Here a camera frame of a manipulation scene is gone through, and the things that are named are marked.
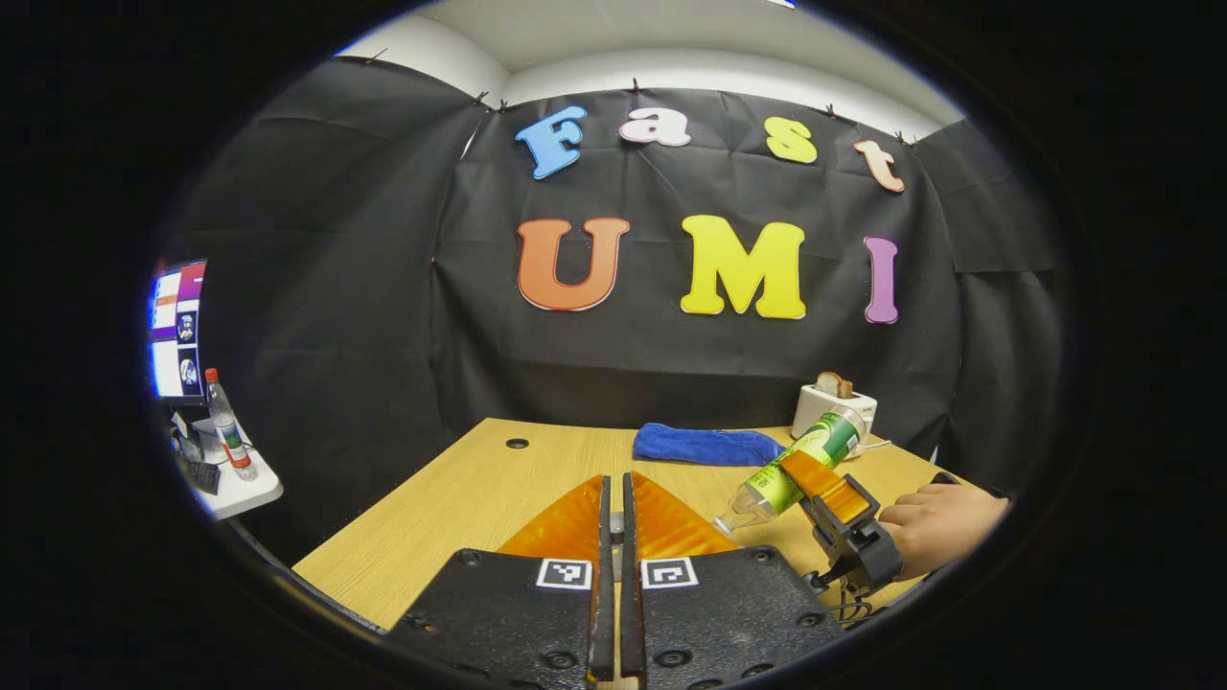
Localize computer monitor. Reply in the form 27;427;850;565
149;259;208;402

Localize white toaster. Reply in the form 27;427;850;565
792;383;878;442

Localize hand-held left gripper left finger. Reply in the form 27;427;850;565
383;472;615;690

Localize clear green label water bottle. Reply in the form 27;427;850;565
714;407;868;536

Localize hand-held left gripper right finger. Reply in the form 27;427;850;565
621;470;845;690

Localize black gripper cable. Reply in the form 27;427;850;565
810;570;866;626

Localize white side table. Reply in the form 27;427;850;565
173;417;284;520

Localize black backdrop cloth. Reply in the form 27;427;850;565
158;56;1065;566

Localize blue towel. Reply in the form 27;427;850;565
633;423;787;468

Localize red cap plastic bottle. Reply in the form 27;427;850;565
204;368;258;482

